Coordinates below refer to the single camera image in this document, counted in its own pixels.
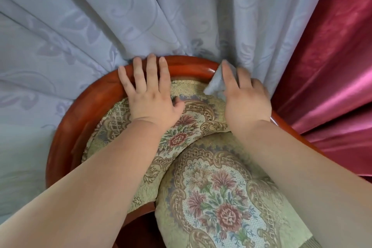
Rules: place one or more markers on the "person's left hand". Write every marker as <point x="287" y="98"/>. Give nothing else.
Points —
<point x="151" y="99"/>

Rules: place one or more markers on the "person's right forearm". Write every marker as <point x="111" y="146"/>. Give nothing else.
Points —
<point x="314" y="184"/>

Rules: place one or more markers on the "grey-blue cleaning cloth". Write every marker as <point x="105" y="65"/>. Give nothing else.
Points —
<point x="216" y="85"/>

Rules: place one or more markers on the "person's left forearm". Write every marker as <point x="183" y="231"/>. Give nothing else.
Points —
<point x="78" y="192"/>

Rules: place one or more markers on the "floral upholstered wooden armchair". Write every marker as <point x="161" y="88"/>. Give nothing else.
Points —
<point x="203" y="184"/>

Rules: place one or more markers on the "person's right hand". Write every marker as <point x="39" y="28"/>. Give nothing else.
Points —
<point x="247" y="105"/>

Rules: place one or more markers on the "grey curtain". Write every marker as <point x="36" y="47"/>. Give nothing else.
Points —
<point x="116" y="24"/>

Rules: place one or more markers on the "red satin curtain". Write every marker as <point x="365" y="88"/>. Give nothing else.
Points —
<point x="334" y="67"/>

